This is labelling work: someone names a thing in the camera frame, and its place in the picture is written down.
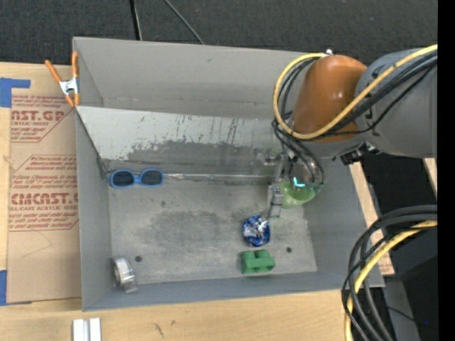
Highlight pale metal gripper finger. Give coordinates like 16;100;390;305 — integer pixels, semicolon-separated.
254;210;271;237
269;185;284;220

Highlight blue and white ball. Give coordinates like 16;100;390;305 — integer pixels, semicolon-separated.
242;215;272;247

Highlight green toy block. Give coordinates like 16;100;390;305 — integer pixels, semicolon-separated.
240;249;277;275

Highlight grey metal bin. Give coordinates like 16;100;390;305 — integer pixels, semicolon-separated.
72;36;385;313

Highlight blue sunglasses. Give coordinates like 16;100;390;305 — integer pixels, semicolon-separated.
107;168;166;189

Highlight silver tape roll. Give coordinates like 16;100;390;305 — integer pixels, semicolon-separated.
112;256;139;294

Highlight brown cardboard board, red print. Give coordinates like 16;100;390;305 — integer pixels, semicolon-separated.
0;61;83;305

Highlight black cylinder on white bracket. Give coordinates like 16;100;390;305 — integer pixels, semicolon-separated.
339;149;365;166

